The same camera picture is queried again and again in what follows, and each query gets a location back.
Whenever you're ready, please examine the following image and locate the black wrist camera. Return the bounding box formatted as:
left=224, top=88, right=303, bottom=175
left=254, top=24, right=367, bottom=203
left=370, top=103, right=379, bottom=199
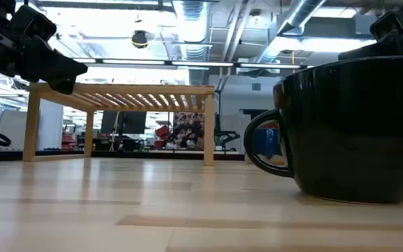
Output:
left=369, top=11, right=403, bottom=40
left=10, top=4, right=57, bottom=41

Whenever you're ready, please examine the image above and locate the red chair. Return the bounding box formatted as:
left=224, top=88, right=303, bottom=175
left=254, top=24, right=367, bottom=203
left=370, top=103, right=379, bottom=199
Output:
left=155, top=125, right=170, bottom=149

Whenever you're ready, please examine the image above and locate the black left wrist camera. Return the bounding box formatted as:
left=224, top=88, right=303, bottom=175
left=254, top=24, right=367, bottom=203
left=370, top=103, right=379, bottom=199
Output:
left=10, top=4, right=57, bottom=41

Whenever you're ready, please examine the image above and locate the black computer monitor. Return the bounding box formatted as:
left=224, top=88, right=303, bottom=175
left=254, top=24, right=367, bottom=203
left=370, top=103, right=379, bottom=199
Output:
left=100, top=111, right=148, bottom=135

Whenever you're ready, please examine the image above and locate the glossy black coffee mug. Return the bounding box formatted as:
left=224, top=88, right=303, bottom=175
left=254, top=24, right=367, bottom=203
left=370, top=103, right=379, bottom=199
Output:
left=243, top=55, right=403, bottom=205

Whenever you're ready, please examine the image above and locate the long ceiling light bar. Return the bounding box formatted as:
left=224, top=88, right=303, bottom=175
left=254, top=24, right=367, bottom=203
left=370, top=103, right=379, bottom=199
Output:
left=71, top=57, right=316, bottom=70

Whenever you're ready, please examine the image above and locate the red tool cart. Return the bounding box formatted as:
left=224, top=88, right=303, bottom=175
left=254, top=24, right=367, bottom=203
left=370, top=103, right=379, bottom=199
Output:
left=61, top=123, right=78, bottom=151

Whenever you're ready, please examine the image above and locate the black table edge rail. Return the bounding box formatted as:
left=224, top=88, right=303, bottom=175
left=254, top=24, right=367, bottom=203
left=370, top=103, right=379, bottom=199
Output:
left=0, top=149, right=246, bottom=163

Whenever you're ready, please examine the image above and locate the light wooden slatted rack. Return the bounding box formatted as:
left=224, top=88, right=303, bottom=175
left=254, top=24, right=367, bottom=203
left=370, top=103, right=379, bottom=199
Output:
left=22, top=83, right=216, bottom=167

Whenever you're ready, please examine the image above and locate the smooth silver ventilation duct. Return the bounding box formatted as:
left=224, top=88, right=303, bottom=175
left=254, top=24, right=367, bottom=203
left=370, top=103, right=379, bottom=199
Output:
left=257, top=0, right=328, bottom=64

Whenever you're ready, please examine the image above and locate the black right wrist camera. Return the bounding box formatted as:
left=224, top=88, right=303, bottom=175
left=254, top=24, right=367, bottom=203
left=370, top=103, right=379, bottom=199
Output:
left=369, top=11, right=403, bottom=40

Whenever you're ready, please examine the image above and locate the black overhead camera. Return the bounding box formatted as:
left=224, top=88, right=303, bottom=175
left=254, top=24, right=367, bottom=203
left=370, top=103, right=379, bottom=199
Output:
left=131, top=29, right=149, bottom=49

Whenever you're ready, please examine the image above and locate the white partition panel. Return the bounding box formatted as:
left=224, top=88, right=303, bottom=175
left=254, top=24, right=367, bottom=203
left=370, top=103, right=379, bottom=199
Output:
left=0, top=99, right=64, bottom=151

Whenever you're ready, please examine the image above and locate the corrugated silver ventilation duct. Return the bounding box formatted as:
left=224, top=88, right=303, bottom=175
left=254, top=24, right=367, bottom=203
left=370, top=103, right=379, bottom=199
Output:
left=171, top=0, right=210, bottom=61

